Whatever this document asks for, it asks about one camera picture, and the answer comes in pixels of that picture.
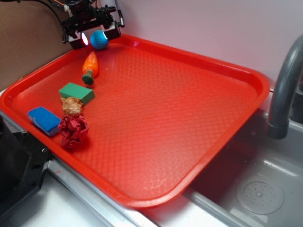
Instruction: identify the red plastic tray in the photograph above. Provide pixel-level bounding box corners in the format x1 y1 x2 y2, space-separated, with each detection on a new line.
0 35 269 209

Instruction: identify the brown cardboard panel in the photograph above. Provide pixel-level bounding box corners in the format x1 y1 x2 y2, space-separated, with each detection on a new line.
0 1 72 90

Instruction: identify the blue scrubbing sponge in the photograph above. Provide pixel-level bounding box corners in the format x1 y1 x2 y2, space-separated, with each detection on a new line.
27 107 61 137

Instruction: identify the round grey sink drain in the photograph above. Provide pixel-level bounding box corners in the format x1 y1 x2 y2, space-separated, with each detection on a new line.
236 176 284 215

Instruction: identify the green rectangular block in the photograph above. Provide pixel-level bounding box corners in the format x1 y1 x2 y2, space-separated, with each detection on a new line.
59 83 95 105

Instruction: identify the orange plastic toy carrot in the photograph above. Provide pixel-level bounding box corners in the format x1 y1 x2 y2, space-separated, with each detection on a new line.
82 52 98 85

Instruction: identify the grey plastic sink basin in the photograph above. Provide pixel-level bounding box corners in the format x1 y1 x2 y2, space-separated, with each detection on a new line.
144 111 303 227

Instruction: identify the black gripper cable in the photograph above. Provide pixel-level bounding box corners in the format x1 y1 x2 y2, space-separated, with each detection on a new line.
114 0 125 28

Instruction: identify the tan conch seashell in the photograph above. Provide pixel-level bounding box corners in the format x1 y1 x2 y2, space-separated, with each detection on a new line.
60 97 83 117

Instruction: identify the crumpled red cloth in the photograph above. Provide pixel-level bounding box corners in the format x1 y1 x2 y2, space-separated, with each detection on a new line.
58 115 89 148

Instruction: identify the grey curved faucet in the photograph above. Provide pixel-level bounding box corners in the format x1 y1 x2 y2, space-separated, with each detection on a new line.
266 36 303 140

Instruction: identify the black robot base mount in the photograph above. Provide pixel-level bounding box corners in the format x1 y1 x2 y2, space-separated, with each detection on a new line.
0 117 50 219

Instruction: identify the blue textured ball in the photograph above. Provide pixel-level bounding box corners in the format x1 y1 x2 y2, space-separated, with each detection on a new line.
90 30 109 50

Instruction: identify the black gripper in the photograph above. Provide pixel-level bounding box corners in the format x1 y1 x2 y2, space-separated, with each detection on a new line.
61 0 121 50

